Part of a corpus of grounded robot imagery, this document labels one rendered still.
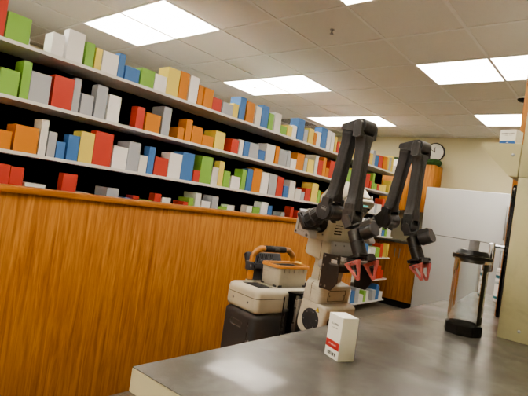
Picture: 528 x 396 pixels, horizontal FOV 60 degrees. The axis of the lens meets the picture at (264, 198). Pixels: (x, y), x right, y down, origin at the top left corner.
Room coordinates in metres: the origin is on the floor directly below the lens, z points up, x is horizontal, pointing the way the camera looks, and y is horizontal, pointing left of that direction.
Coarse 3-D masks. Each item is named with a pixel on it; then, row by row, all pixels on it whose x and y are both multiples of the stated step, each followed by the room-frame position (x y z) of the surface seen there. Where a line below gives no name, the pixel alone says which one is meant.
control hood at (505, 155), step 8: (488, 144) 1.39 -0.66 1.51; (496, 144) 1.37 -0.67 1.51; (504, 144) 1.36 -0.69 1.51; (512, 144) 1.35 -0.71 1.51; (520, 144) 1.33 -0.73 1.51; (488, 152) 1.39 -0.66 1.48; (496, 152) 1.37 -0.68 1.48; (504, 152) 1.36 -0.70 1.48; (512, 152) 1.34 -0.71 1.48; (520, 152) 1.33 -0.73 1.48; (496, 160) 1.37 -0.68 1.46; (504, 160) 1.35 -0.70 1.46; (512, 160) 1.34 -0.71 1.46; (520, 160) 1.33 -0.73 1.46; (504, 168) 1.35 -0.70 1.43; (512, 168) 1.34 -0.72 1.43; (512, 176) 1.34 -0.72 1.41
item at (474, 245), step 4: (472, 240) 1.30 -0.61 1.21; (476, 240) 1.30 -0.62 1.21; (472, 244) 1.30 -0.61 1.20; (476, 244) 1.29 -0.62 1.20; (460, 248) 1.31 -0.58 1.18; (464, 248) 1.33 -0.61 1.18; (468, 248) 1.31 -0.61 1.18; (472, 248) 1.30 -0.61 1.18; (476, 248) 1.29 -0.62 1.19; (456, 252) 1.31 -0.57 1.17; (460, 252) 1.29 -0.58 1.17; (464, 252) 1.28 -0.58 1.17; (468, 252) 1.28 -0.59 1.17; (472, 252) 1.27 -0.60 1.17; (476, 252) 1.27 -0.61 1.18; (480, 252) 1.27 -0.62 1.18; (484, 252) 1.27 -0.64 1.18; (480, 256) 1.26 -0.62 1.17; (484, 256) 1.27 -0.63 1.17; (488, 256) 1.27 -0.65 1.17
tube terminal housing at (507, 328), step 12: (516, 192) 1.33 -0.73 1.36; (516, 204) 1.32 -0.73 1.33; (516, 216) 1.32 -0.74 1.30; (516, 228) 1.32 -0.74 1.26; (516, 240) 1.32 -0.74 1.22; (516, 252) 1.31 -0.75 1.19; (516, 264) 1.31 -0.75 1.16; (516, 276) 1.31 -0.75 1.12; (504, 288) 1.32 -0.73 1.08; (516, 288) 1.30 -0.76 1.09; (504, 300) 1.32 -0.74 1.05; (516, 300) 1.30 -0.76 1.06; (504, 312) 1.32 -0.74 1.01; (516, 312) 1.30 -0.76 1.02; (504, 324) 1.32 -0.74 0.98; (516, 324) 1.30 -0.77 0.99; (504, 336) 1.31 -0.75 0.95; (516, 336) 1.29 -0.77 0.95
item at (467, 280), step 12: (456, 264) 1.30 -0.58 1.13; (468, 264) 1.27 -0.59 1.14; (480, 264) 1.26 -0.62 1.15; (456, 276) 1.29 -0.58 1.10; (468, 276) 1.27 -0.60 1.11; (480, 276) 1.26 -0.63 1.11; (456, 288) 1.29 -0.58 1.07; (468, 288) 1.27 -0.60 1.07; (480, 288) 1.26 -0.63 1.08; (456, 300) 1.28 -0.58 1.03; (468, 300) 1.27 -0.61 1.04; (456, 312) 1.28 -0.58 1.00; (468, 312) 1.26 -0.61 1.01; (468, 324) 1.26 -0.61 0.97
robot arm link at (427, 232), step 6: (402, 228) 2.12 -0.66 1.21; (408, 228) 2.10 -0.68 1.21; (426, 228) 2.06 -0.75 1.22; (408, 234) 2.11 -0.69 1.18; (420, 234) 2.07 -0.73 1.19; (426, 234) 2.04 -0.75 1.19; (432, 234) 2.05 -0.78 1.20; (420, 240) 2.06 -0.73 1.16; (426, 240) 2.04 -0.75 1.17; (432, 240) 2.03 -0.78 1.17
